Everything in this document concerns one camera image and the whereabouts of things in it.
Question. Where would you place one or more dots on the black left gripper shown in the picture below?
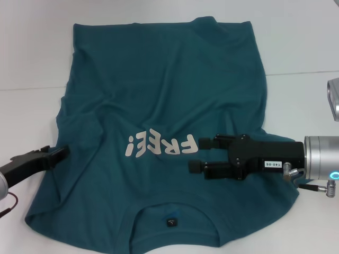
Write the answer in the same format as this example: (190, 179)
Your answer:
(23, 166)

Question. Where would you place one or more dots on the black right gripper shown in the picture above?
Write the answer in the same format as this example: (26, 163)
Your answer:
(278, 153)

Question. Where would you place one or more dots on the teal t-shirt with FREE print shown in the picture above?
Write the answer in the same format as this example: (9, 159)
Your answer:
(164, 92)

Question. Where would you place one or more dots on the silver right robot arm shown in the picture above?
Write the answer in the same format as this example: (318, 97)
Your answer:
(320, 156)

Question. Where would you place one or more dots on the silver gripper connector stub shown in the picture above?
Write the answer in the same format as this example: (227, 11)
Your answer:
(287, 169)

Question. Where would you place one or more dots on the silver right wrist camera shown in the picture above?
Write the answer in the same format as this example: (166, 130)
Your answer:
(334, 100)

